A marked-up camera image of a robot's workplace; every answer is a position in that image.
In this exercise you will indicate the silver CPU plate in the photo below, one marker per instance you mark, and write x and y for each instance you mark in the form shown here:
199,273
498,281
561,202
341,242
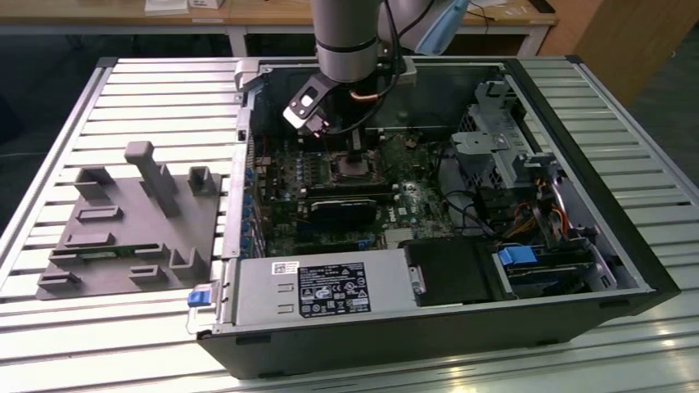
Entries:
361,168

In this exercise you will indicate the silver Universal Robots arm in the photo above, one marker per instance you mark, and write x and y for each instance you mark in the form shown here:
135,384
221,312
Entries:
345,41

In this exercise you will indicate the black RAM slot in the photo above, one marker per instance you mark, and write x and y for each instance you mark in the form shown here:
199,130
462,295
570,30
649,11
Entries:
350,191

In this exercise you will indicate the black drive cover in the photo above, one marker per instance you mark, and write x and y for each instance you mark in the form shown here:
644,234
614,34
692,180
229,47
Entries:
447,270

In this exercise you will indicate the metal disk bay cage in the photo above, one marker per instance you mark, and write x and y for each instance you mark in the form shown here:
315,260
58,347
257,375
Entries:
481,143

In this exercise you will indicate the green motherboard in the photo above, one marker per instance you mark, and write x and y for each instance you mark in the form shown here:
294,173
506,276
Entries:
421,204

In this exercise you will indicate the silver chipset heatsink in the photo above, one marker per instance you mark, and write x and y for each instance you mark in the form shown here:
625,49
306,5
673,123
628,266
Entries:
399,236

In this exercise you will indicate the white box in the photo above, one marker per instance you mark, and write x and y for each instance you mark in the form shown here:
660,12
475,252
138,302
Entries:
205,3
165,7

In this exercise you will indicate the blue disk carrier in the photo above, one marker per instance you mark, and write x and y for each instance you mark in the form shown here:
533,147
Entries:
519,256

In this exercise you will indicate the silver power supply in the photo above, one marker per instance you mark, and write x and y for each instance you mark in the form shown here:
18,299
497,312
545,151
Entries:
262,294

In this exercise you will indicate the gray parts rack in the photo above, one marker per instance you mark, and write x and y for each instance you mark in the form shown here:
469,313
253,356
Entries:
137,229

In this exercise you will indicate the silver disk bay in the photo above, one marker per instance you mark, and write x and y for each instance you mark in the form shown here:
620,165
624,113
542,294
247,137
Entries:
551,270

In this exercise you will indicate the wooden cabinet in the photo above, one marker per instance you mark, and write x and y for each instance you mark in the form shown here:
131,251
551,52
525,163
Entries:
629,41

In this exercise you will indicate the wooden desk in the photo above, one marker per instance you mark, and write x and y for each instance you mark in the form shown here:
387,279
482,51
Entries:
110,18

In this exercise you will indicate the blue case latch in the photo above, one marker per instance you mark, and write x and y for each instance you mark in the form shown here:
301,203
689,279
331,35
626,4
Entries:
198,298

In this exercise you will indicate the black PC case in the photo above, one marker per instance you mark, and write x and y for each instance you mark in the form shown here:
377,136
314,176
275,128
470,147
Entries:
382,348

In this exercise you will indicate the green RAM stick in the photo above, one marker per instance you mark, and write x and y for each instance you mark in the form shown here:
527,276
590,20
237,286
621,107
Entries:
98,256

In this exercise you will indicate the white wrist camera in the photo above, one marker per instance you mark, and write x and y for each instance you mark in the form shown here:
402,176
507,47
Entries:
307,102

